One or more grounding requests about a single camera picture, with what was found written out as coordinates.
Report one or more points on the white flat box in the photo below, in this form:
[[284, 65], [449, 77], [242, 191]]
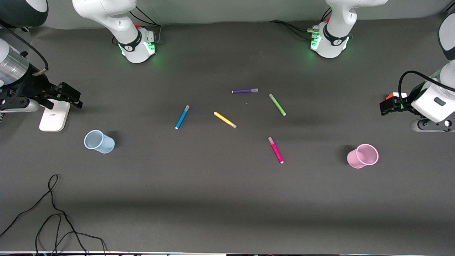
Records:
[[54, 119]]

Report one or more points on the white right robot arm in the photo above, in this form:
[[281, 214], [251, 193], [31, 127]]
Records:
[[121, 21]]

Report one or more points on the pink cup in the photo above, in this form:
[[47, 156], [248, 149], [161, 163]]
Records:
[[363, 156]]

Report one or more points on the yellow marker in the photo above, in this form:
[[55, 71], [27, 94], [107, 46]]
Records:
[[224, 120]]

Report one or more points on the rubik's cube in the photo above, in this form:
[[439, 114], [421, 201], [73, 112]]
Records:
[[392, 95]]

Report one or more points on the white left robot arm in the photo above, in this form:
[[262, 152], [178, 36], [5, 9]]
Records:
[[334, 33]]

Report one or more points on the pink marker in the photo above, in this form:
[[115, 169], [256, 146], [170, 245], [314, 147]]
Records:
[[275, 150]]

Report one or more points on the translucent blue cup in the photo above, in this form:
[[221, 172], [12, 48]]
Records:
[[99, 142]]

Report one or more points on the purple marker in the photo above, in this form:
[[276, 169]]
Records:
[[244, 91]]

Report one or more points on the blue marker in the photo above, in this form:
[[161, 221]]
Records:
[[182, 117]]

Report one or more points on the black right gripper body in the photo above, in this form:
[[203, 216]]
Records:
[[31, 87]]

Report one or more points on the green marker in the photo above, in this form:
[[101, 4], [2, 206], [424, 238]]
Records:
[[277, 104]]

